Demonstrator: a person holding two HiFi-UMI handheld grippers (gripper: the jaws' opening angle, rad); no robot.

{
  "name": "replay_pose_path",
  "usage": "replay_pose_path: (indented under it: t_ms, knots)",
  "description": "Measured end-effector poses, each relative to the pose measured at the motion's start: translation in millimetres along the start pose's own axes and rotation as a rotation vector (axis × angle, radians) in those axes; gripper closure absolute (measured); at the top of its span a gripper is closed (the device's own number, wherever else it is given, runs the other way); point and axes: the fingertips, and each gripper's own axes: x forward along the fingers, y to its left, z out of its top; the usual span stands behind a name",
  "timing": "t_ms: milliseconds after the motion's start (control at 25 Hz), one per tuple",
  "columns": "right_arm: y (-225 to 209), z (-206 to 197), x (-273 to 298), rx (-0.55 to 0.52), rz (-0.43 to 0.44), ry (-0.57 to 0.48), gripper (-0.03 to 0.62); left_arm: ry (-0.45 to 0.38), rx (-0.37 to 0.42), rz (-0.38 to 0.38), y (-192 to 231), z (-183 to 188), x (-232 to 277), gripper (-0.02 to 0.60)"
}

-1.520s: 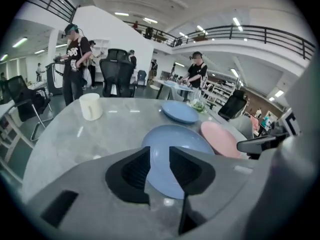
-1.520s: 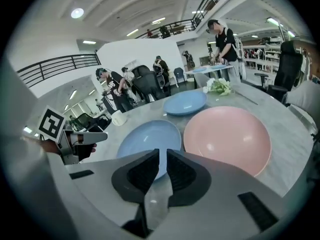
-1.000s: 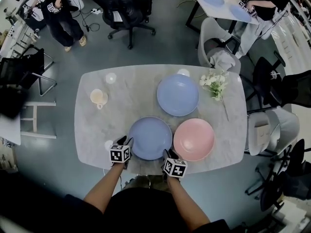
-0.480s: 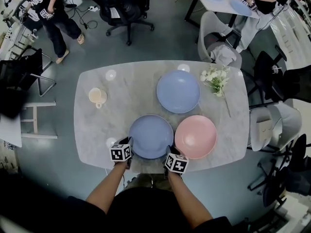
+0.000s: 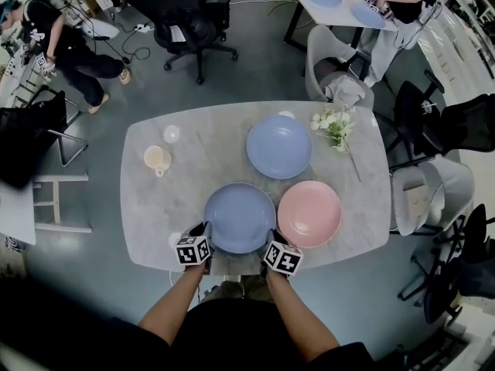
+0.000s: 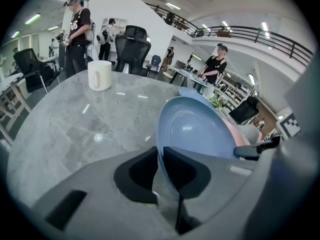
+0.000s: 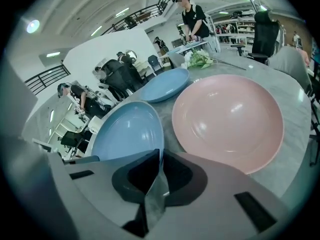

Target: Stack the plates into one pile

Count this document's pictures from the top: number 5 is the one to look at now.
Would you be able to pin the grey shell chair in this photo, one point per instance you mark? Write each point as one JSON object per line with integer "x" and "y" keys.
{"x": 321, "y": 52}
{"x": 448, "y": 184}

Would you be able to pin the white side table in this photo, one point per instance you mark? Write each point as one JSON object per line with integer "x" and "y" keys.
{"x": 15, "y": 215}

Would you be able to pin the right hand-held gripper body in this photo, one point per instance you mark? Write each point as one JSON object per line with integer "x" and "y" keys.
{"x": 283, "y": 259}

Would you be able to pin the white power strip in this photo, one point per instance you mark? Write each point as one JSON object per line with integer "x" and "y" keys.
{"x": 142, "y": 26}

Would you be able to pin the person's right forearm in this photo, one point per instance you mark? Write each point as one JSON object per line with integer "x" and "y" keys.
{"x": 298, "y": 315}

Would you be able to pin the white crumpled cloth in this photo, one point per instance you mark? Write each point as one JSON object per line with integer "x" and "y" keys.
{"x": 344, "y": 89}

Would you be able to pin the black mesh visitor chair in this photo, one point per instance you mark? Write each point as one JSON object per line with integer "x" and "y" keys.
{"x": 27, "y": 130}

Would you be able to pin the pink plate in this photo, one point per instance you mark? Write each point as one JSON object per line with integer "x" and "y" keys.
{"x": 309, "y": 214}

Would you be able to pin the cream mug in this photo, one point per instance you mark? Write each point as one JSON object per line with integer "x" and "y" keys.
{"x": 156, "y": 157}

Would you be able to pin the person's black shirt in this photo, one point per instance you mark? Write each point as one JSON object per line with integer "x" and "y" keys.
{"x": 232, "y": 338}

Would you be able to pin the cardboard box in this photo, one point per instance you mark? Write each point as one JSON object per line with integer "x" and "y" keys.
{"x": 417, "y": 199}

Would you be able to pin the white equipment bench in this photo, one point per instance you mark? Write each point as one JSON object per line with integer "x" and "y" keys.
{"x": 15, "y": 72}

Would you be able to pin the white artificial flower sprig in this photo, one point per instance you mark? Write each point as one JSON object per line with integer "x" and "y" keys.
{"x": 336, "y": 128}

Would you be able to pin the black office chair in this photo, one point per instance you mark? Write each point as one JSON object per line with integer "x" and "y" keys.
{"x": 464, "y": 122}
{"x": 444, "y": 284}
{"x": 185, "y": 18}

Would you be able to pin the person's left forearm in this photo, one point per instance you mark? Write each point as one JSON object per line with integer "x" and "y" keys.
{"x": 174, "y": 303}

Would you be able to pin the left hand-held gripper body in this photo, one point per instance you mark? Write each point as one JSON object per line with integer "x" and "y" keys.
{"x": 193, "y": 250}

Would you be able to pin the plastic drink cup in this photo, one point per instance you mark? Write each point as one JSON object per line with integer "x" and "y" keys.
{"x": 427, "y": 108}

